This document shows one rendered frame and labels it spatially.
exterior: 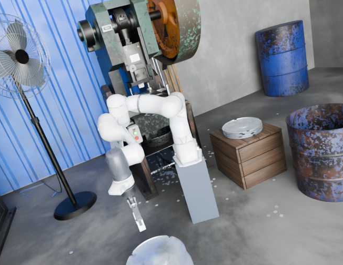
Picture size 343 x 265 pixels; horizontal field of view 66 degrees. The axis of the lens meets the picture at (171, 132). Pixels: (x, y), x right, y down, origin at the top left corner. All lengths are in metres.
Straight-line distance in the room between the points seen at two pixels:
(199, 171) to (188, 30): 1.01
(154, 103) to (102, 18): 0.84
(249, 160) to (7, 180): 2.69
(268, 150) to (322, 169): 0.42
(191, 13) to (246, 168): 1.15
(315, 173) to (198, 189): 0.69
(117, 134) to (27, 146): 2.12
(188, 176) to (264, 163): 0.64
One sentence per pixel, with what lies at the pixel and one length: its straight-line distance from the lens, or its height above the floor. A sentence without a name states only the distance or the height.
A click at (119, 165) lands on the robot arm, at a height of 0.70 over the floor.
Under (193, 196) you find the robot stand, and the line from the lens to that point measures 1.71.
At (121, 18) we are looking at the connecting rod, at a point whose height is 1.36.
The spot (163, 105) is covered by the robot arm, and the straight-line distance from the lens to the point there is 1.44.
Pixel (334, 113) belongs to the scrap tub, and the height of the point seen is 0.41.
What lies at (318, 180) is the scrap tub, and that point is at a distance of 1.79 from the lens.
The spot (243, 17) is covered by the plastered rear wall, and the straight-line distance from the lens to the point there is 4.23.
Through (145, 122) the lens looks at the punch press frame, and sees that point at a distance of 2.06.
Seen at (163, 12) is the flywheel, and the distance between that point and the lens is 2.29.
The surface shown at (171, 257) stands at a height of 0.24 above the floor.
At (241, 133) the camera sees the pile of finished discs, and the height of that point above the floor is 0.38.
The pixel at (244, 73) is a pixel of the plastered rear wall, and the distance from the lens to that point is 4.21.
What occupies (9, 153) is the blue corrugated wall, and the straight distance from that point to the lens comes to 3.47.
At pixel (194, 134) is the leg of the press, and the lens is 2.18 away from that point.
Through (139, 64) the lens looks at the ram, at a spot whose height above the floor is 1.01.
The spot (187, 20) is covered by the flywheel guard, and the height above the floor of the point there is 1.21.
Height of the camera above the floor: 1.15
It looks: 20 degrees down
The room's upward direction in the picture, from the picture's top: 16 degrees counter-clockwise
